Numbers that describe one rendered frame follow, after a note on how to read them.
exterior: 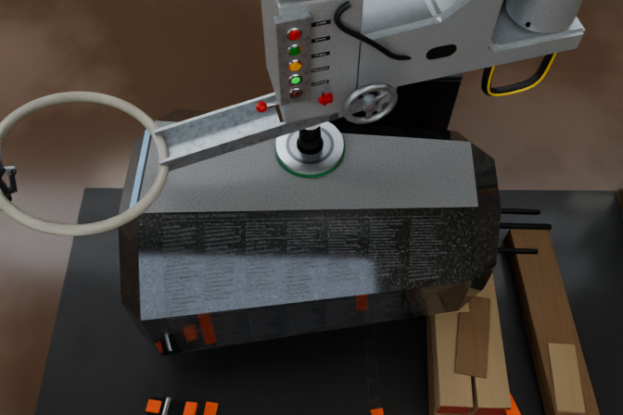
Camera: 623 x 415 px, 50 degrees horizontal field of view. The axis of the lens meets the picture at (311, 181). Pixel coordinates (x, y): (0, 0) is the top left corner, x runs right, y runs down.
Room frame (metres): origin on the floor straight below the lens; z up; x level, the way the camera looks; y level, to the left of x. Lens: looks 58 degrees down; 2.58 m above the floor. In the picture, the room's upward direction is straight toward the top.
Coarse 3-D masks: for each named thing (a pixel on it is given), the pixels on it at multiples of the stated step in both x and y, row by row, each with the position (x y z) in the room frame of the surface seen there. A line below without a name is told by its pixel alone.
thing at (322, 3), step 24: (264, 0) 1.24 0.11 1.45; (288, 0) 1.11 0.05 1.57; (312, 0) 1.11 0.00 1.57; (336, 0) 1.12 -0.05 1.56; (360, 0) 1.14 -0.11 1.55; (264, 24) 1.26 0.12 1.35; (360, 24) 1.14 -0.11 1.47; (312, 48) 1.11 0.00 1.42; (336, 48) 1.12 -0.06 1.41; (312, 72) 1.11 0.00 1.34; (336, 72) 1.12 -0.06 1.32; (312, 96) 1.11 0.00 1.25; (336, 96) 1.12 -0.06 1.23; (288, 120) 1.09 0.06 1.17
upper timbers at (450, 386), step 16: (496, 304) 0.95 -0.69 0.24; (432, 320) 0.91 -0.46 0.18; (448, 320) 0.89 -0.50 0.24; (496, 320) 0.89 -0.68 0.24; (432, 336) 0.85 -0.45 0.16; (448, 336) 0.82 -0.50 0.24; (496, 336) 0.82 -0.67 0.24; (432, 352) 0.80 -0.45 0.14; (448, 352) 0.77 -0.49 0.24; (496, 352) 0.77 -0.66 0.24; (448, 368) 0.71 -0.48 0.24; (496, 368) 0.71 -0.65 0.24; (448, 384) 0.65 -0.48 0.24; (464, 384) 0.65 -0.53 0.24; (480, 384) 0.65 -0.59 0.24; (496, 384) 0.65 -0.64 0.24; (448, 400) 0.60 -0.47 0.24; (464, 400) 0.60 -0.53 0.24; (480, 400) 0.60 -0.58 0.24; (496, 400) 0.60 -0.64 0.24
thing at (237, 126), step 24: (264, 96) 1.24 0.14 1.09; (192, 120) 1.18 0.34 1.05; (216, 120) 1.20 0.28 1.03; (240, 120) 1.20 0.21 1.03; (264, 120) 1.19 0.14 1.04; (312, 120) 1.16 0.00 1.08; (168, 144) 1.14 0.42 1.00; (192, 144) 1.13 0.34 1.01; (216, 144) 1.09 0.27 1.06; (240, 144) 1.10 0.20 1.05
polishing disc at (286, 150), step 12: (324, 132) 1.26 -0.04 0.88; (336, 132) 1.26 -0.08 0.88; (276, 144) 1.22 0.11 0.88; (288, 144) 1.22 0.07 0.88; (324, 144) 1.22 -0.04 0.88; (336, 144) 1.22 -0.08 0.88; (288, 156) 1.17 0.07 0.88; (300, 156) 1.17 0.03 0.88; (312, 156) 1.17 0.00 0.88; (324, 156) 1.17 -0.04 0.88; (336, 156) 1.17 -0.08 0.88; (288, 168) 1.13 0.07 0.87; (300, 168) 1.13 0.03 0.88; (312, 168) 1.13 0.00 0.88; (324, 168) 1.13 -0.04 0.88
